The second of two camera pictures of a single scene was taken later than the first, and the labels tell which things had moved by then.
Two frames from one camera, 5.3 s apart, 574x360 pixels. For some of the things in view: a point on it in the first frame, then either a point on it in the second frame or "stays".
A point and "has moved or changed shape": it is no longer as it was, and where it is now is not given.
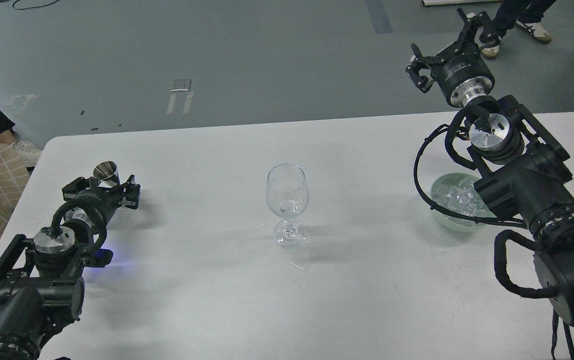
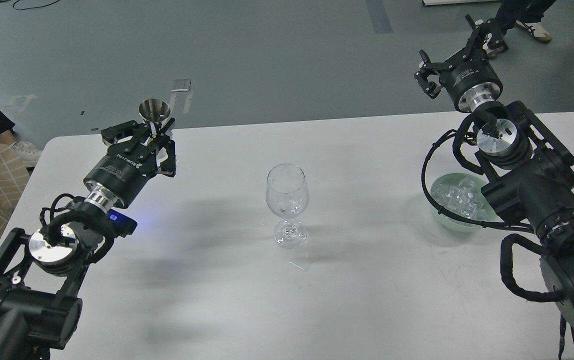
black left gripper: (102, 202) to (127, 166)
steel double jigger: (106, 172) has moved or changed shape
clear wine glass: (287, 194) stays
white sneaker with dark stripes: (535, 30) stays
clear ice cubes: (462, 196) stays
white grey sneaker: (29, 154) stays
